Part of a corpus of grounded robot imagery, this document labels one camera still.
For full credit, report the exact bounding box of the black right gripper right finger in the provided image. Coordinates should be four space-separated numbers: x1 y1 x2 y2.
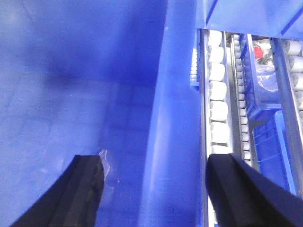
205 154 303 227

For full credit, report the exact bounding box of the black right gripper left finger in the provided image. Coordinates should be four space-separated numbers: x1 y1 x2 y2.
12 155 104 227

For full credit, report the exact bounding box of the large blue plastic bin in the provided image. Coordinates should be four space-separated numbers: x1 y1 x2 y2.
0 0 200 227

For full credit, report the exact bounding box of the empty blue bin below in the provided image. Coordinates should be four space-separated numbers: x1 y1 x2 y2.
252 110 299 197

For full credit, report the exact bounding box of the blue bin with parts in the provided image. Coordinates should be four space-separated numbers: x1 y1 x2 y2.
240 34 281 121

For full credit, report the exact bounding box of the grey small roller track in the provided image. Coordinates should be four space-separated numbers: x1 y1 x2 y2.
231 34 252 166

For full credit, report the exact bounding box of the clear plastic bag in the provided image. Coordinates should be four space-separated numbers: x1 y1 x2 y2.
256 64 278 92

